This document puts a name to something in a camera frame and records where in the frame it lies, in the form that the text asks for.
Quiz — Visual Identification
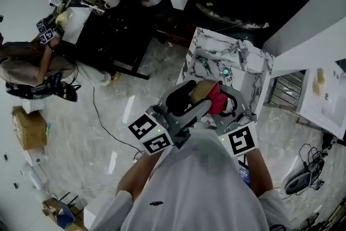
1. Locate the black cable tangle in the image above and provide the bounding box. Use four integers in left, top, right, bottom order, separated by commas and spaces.
298, 143, 330, 192

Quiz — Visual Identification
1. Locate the white paper sheet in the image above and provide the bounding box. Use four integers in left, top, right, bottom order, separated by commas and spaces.
61, 6, 92, 44

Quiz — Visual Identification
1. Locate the black table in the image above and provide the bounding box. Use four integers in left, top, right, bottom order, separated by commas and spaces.
51, 0, 163, 81

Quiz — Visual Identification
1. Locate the person's right forearm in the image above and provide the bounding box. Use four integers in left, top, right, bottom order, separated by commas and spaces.
244, 147, 274, 197

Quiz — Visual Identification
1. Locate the steel faucet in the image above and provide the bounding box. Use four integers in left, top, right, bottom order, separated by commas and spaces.
236, 39, 250, 73

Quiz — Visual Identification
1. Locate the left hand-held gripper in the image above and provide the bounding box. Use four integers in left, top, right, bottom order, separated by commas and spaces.
127, 79, 214, 157

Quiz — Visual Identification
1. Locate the white t-shirt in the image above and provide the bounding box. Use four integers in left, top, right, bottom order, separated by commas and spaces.
90, 128, 294, 231

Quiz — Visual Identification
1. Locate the metal wire rack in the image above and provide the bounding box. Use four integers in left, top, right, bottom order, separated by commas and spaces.
266, 70, 308, 112

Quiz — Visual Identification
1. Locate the white box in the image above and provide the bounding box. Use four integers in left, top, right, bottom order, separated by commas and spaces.
83, 193, 116, 230

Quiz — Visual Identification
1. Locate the grey oval device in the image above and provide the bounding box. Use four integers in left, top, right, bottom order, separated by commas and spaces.
283, 171, 311, 196

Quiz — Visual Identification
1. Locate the small cardboard box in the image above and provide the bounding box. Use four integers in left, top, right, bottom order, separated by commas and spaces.
12, 106, 49, 151

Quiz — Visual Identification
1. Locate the person's left forearm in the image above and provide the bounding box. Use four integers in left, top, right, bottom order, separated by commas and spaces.
116, 147, 166, 202

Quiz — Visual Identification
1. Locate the blue screen device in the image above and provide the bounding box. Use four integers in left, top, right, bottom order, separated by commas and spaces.
237, 161, 251, 185

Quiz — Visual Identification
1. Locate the black floor cable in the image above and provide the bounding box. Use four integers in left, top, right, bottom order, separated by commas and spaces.
91, 86, 145, 155

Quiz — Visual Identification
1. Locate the white sink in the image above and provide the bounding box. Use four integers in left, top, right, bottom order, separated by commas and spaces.
296, 61, 346, 141

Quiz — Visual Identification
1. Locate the tan wooden bowl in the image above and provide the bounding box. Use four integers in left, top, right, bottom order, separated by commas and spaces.
189, 80, 220, 107

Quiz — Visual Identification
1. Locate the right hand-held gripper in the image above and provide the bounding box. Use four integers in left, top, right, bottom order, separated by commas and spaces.
207, 83, 260, 158

